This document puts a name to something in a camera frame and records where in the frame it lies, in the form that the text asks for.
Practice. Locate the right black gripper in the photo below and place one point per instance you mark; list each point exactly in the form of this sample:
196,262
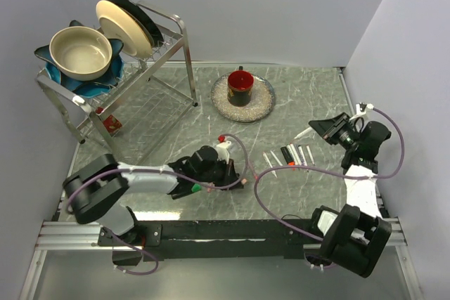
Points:
328,128

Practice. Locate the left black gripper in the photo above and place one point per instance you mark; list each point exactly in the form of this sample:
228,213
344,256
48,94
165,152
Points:
230,180

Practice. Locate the peach tip white pen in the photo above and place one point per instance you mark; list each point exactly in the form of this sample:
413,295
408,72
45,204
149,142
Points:
303,133

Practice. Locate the green cap black highlighter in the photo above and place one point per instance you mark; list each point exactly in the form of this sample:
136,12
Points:
184,190

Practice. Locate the pink cap white pen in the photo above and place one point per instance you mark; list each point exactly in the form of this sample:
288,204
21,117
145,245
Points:
266,158

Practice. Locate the orange cap black highlighter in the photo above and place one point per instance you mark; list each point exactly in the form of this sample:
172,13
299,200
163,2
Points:
287,156

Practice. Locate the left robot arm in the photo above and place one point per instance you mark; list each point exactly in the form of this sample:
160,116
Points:
93,192

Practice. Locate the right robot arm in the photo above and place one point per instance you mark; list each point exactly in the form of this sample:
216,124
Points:
355,237

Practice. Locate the speckled grey plate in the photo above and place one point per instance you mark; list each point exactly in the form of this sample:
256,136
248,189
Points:
262,100

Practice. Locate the black red mug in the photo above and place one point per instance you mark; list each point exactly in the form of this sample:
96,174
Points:
240,83

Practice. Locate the steel dish rack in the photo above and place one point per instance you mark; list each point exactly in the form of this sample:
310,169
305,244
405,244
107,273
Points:
147,106

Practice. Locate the red sticker tag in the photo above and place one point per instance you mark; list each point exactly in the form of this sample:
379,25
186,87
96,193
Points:
112,125

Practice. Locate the black plate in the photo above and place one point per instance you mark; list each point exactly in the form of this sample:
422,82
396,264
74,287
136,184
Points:
137,13

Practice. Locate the blue star-shaped dish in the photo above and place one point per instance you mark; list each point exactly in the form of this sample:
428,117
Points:
87,89

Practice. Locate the cream plate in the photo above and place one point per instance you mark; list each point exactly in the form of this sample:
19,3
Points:
117,24

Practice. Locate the beige ceramic bowl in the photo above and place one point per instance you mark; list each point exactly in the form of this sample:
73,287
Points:
81,53

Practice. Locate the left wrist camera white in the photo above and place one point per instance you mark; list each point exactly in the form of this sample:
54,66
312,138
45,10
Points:
225,147

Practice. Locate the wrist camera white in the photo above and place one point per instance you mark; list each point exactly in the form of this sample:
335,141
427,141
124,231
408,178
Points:
361,110
225,147

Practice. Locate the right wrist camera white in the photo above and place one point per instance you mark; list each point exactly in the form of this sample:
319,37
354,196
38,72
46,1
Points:
361,110

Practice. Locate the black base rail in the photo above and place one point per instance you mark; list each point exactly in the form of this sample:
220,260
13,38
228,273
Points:
213,239

